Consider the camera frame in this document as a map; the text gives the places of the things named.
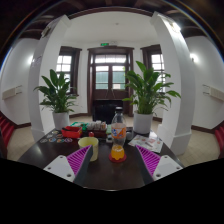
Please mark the wide brown framed window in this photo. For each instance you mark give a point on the wide brown framed window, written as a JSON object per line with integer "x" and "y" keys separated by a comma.
{"x": 65, "y": 61}

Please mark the white wall radiator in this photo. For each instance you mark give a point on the white wall radiator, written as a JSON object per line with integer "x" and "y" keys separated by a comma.
{"x": 11, "y": 92}
{"x": 215, "y": 93}

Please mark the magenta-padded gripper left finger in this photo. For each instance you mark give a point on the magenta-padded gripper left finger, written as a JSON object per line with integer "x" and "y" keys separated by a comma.
{"x": 63, "y": 168}

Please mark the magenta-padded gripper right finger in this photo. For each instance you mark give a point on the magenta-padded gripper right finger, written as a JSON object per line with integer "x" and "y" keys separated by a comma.
{"x": 160, "y": 166}

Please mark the small leafy plant white pot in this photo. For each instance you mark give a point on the small leafy plant white pot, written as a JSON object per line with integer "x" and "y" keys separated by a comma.
{"x": 61, "y": 120}

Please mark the narrow brown framed window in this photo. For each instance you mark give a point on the narrow brown framed window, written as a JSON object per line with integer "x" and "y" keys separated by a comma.
{"x": 156, "y": 59}

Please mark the brown glazed double door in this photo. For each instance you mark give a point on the brown glazed double door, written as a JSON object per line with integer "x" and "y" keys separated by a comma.
{"x": 91, "y": 73}

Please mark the orange soda plastic bottle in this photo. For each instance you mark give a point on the orange soda plastic bottle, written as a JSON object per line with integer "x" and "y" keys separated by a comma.
{"x": 118, "y": 130}

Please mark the round printed badges group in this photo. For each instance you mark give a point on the round printed badges group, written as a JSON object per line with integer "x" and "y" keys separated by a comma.
{"x": 55, "y": 138}

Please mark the red carpeted stairs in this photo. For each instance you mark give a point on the red carpeted stairs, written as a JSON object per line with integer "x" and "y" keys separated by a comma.
{"x": 220, "y": 141}
{"x": 6, "y": 128}

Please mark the black chair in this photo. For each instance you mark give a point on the black chair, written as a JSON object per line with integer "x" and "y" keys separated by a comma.
{"x": 105, "y": 111}

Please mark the glowing wall lamp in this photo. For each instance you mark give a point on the glowing wall lamp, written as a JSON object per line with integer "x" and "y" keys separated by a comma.
{"x": 194, "y": 58}

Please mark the brown tray of packets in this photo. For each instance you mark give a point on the brown tray of packets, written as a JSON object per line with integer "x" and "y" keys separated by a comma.
{"x": 98, "y": 128}

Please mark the large leafy plant white pot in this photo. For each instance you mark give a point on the large leafy plant white pot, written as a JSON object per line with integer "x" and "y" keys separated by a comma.
{"x": 142, "y": 121}

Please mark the pale yellow paper cup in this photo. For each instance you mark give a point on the pale yellow paper cup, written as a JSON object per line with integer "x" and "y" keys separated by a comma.
{"x": 87, "y": 144}

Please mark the green exit sign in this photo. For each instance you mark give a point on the green exit sign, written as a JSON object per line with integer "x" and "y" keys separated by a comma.
{"x": 104, "y": 44}

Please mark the white printed paper sheet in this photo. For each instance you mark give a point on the white printed paper sheet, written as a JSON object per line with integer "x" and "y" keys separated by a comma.
{"x": 146, "y": 142}

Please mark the green notebook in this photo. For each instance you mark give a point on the green notebook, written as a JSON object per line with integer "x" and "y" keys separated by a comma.
{"x": 108, "y": 128}

